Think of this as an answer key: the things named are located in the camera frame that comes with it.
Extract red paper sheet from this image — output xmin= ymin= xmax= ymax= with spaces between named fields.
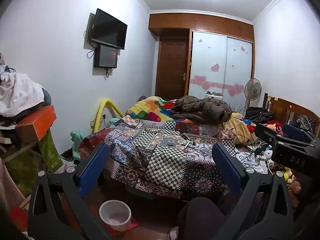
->
xmin=103 ymin=217 xmax=139 ymax=236

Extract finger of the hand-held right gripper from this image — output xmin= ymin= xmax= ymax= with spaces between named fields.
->
xmin=284 ymin=124 xmax=318 ymax=142
xmin=254 ymin=123 xmax=320 ymax=153

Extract wooden overhead cabinet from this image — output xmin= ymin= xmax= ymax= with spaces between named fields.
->
xmin=148 ymin=13 xmax=255 ymax=43

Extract person's right hand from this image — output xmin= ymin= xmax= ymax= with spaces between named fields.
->
xmin=287 ymin=179 xmax=302 ymax=195

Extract tall green patterned box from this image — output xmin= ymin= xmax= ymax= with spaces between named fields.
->
xmin=37 ymin=127 xmax=64 ymax=173

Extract white standing fan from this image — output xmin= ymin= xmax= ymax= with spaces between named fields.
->
xmin=244 ymin=78 xmax=262 ymax=111

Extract sliding wardrobe with heart stickers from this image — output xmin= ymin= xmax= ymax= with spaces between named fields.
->
xmin=188 ymin=30 xmax=253 ymax=105

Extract black television cable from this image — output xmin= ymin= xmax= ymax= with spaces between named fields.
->
xmin=83 ymin=29 xmax=96 ymax=60

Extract wooden bed headboard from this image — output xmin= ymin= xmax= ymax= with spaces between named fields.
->
xmin=262 ymin=93 xmax=320 ymax=138

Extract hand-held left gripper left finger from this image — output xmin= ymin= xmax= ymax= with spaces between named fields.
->
xmin=27 ymin=142 xmax=113 ymax=240

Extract orange cardboard box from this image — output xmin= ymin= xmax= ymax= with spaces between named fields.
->
xmin=15 ymin=105 xmax=57 ymax=143

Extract white round bowl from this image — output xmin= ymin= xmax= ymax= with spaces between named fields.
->
xmin=99 ymin=200 xmax=132 ymax=232

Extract red plush toy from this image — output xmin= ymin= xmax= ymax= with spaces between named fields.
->
xmin=266 ymin=121 xmax=285 ymax=135

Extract teal plastic toy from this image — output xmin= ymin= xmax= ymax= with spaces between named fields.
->
xmin=70 ymin=130 xmax=87 ymax=161

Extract white power strip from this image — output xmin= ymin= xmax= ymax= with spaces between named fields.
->
xmin=255 ymin=154 xmax=270 ymax=173

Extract small black wall monitor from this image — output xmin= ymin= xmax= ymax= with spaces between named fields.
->
xmin=94 ymin=44 xmax=118 ymax=69

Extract yellow foam tube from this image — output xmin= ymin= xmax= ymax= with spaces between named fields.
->
xmin=91 ymin=98 xmax=125 ymax=133

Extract patchwork bedspread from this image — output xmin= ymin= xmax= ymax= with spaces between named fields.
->
xmin=78 ymin=115 xmax=250 ymax=202

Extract white red printed plastic bag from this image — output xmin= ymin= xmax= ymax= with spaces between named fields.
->
xmin=53 ymin=163 xmax=77 ymax=176

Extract brown wooden door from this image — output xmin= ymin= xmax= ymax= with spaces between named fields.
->
xmin=155 ymin=36 xmax=189 ymax=101

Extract white cloth pile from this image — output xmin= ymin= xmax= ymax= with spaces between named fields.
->
xmin=0 ymin=72 xmax=46 ymax=118

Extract black wall television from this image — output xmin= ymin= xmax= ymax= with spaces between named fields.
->
xmin=91 ymin=8 xmax=128 ymax=51

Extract dark patterned bag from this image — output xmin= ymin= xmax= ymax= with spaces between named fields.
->
xmin=297 ymin=115 xmax=317 ymax=133

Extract green gift bags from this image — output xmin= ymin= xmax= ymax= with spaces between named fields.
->
xmin=4 ymin=142 xmax=49 ymax=198

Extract brown padded jacket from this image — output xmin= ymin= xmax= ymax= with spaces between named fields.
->
xmin=170 ymin=95 xmax=233 ymax=125

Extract black striped clothing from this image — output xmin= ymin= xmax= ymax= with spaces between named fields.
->
xmin=245 ymin=107 xmax=275 ymax=125

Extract yellow plush toy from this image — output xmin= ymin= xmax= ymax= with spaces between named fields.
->
xmin=270 ymin=162 xmax=296 ymax=183

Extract person's leg dark trousers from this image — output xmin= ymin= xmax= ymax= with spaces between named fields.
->
xmin=177 ymin=197 xmax=227 ymax=240

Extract colourful checked quilt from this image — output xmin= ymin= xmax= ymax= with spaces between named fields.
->
xmin=126 ymin=96 xmax=181 ymax=123

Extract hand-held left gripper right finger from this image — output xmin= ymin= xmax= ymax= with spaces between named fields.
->
xmin=212 ymin=142 xmax=296 ymax=240

